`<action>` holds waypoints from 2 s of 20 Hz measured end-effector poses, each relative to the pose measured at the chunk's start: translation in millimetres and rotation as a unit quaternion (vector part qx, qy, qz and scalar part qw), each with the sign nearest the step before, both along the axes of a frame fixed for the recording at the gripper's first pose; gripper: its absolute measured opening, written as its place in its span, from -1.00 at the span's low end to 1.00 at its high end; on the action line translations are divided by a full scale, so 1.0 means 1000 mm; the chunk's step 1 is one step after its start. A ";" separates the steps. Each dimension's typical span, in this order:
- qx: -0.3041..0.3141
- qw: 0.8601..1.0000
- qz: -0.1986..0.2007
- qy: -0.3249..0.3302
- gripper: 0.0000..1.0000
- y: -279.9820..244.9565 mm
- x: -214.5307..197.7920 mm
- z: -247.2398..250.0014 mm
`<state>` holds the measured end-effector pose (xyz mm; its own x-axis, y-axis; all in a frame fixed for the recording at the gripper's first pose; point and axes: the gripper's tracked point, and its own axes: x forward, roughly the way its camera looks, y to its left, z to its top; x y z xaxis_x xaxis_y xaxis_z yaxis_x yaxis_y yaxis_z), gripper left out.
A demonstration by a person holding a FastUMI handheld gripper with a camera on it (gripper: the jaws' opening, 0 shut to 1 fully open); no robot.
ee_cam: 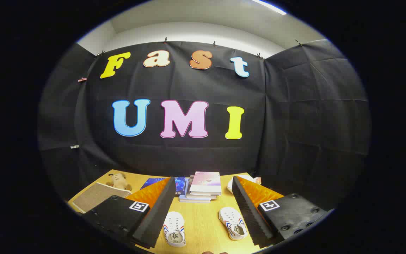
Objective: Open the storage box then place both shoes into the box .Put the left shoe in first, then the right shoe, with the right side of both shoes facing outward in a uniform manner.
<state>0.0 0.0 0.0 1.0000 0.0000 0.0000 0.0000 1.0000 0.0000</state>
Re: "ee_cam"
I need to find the brown teddy bear plush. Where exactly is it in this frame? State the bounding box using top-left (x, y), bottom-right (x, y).
top-left (106, 173), bottom-right (133, 191)

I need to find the brown fabric storage box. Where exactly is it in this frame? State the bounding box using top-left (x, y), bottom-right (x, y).
top-left (72, 182), bottom-right (132, 213)

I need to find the white shoe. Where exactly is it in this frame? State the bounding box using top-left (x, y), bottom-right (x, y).
top-left (219, 207), bottom-right (248, 241)
top-left (163, 211), bottom-right (187, 248)

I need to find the white plush toy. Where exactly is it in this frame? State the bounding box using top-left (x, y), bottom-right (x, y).
top-left (227, 174), bottom-right (262, 194)

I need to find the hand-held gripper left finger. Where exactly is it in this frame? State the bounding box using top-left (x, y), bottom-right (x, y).
top-left (81, 176), bottom-right (177, 249)

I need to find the pale blue book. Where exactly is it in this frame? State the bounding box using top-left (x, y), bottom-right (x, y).
top-left (179, 177), bottom-right (217, 204)

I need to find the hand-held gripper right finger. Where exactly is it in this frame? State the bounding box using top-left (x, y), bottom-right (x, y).
top-left (232, 175), bottom-right (329, 248)

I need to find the black backdrop cloth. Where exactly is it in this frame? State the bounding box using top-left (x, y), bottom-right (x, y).
top-left (37, 40), bottom-right (371, 212)

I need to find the dark blue book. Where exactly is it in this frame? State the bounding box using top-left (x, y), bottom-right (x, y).
top-left (140, 177), bottom-right (186, 196)

